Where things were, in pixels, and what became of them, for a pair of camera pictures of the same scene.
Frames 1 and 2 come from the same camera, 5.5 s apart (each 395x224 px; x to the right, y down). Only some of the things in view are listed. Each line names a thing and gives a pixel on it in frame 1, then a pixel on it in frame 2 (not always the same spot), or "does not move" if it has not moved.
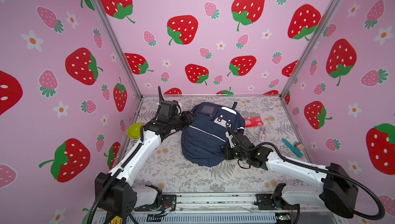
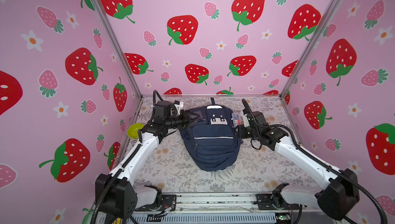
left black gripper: x=186 y=119 does not move
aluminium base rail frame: x=217 y=208 does not move
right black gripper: x=226 y=152 → x=239 y=131
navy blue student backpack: x=202 y=143 does not move
